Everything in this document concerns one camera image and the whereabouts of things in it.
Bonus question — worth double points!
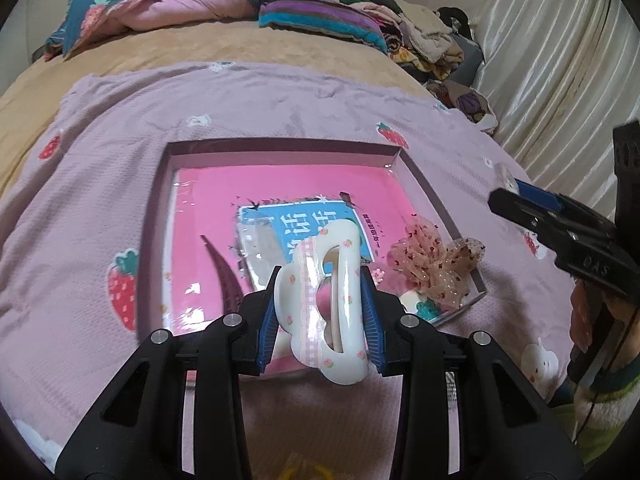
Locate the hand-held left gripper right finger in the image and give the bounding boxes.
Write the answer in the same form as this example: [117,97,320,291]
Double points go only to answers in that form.
[360,265,586,480]

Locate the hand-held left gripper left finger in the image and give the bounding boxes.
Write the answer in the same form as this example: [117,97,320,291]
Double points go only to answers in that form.
[54,265,283,480]

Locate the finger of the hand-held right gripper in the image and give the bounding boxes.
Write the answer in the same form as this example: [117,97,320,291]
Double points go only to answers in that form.
[515,179,617,234]
[487,187,617,267]

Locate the small clear plastic packet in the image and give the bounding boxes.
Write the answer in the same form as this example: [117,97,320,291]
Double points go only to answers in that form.
[495,164,521,193]

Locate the white hair claw clip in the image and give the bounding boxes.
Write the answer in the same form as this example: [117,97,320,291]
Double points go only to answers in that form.
[273,218,372,386]

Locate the beige tulle bow hair clip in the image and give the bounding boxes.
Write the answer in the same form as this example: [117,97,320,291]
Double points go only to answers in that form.
[387,215,487,308]

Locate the shallow brown cardboard box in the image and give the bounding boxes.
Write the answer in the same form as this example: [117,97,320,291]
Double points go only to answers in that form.
[135,137,488,386]

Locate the yellow rings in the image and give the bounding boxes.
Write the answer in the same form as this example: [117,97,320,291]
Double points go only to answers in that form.
[277,462,333,480]

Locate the person's right forearm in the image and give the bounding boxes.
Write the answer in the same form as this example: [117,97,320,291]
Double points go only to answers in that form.
[567,280,640,461]

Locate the cream satin curtain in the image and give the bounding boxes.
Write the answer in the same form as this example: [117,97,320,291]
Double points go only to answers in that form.
[470,0,640,221]

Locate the pile of clothes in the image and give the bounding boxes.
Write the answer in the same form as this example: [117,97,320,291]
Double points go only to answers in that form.
[342,0,498,133]

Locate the lime green cloth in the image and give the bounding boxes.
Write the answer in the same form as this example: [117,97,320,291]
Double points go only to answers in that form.
[547,397,591,443]

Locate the purple printed blanket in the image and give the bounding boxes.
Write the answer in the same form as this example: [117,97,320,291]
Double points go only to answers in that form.
[0,60,611,480]

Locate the striped folded blanket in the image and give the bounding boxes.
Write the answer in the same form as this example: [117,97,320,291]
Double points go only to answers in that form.
[257,0,388,56]

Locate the tan bedsheet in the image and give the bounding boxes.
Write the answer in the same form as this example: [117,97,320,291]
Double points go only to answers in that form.
[0,12,436,201]

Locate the blue strawberry print quilt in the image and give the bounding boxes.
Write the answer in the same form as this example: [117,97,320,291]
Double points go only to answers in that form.
[42,0,275,61]

